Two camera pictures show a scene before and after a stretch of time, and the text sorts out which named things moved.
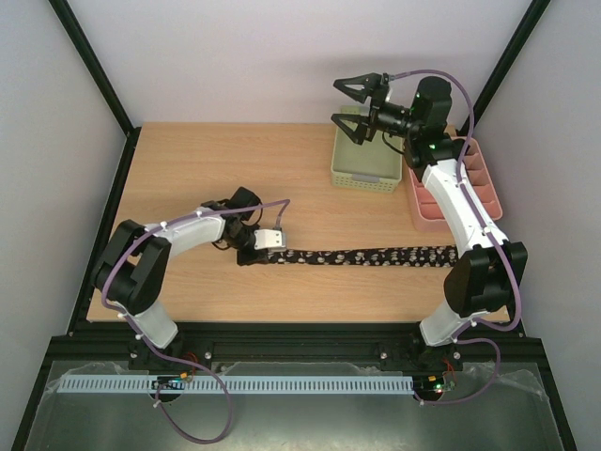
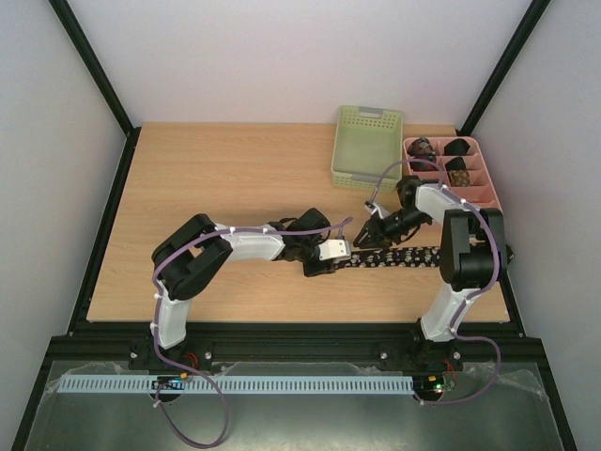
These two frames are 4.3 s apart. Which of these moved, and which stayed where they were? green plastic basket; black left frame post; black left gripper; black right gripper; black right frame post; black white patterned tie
Moved: black right gripper; black left gripper
Stayed: green plastic basket; black white patterned tie; black left frame post; black right frame post
